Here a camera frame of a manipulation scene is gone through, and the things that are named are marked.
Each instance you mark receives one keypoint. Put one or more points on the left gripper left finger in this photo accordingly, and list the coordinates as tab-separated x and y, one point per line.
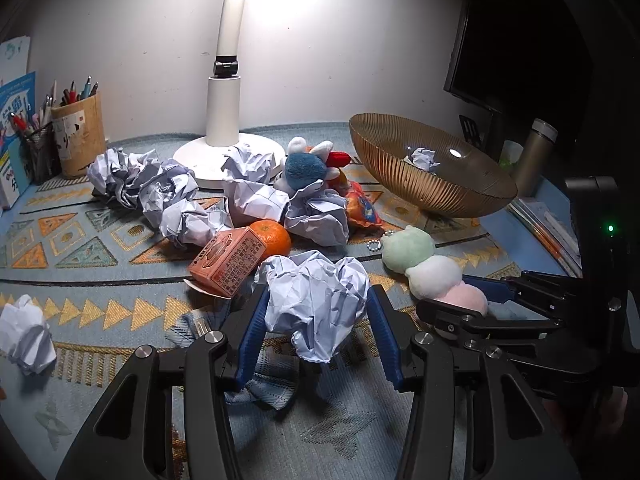
218	362

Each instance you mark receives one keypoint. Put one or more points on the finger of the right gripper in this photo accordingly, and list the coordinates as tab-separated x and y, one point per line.
535	291
452	330

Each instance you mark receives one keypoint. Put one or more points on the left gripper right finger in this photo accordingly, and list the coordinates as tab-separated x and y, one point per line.
438	441

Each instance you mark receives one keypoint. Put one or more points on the pastel three-ball plush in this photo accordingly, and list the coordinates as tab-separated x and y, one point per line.
411	252

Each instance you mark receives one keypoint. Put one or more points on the orange printed small box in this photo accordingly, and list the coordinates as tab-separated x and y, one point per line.
224	263

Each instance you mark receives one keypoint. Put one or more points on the white paper ball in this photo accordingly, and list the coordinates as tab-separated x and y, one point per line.
313	300

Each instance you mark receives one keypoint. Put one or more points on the orange tangerine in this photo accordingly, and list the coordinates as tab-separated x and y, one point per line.
274	236

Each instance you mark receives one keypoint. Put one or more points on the orange snack bag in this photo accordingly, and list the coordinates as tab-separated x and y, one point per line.
360	211

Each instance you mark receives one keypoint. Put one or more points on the paper pile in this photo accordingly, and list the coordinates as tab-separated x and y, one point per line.
163	191

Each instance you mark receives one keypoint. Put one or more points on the small paper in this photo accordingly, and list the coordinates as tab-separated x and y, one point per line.
25	336

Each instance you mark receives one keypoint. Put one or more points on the white blue plush toy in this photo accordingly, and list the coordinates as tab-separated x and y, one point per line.
305	164

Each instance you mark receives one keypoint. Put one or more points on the stack of booklets right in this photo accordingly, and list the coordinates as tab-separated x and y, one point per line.
558	240

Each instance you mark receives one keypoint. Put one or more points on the gold ribbed bowl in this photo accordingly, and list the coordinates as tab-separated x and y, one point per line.
467	183

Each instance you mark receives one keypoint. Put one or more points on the crumpled paper in bowl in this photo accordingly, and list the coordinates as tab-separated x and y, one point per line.
423	159

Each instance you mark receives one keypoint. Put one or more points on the white desk lamp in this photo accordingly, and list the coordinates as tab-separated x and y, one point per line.
206	155

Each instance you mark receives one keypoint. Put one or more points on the cork pen holder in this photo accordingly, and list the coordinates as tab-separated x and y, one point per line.
78	134

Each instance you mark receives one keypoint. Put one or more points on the black mesh pen holder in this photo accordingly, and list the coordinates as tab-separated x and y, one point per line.
43	153

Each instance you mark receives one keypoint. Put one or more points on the blue cover book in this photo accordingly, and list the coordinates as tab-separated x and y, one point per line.
17	99

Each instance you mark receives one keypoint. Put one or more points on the white cover book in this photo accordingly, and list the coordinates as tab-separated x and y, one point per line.
13	58

